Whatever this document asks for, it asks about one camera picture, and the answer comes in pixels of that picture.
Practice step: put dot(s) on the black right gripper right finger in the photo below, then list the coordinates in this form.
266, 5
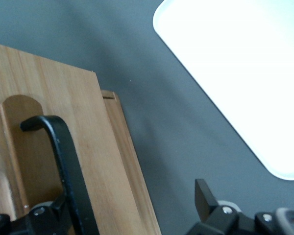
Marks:
207, 203

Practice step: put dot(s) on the white rectangular tray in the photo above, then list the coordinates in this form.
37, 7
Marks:
235, 73

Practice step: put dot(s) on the wooden drawer cabinet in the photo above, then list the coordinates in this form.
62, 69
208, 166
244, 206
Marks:
116, 117

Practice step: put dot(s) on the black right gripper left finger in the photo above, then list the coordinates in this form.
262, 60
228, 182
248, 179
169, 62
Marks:
46, 218

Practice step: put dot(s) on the wooden drawer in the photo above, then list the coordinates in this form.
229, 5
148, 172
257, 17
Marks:
71, 93

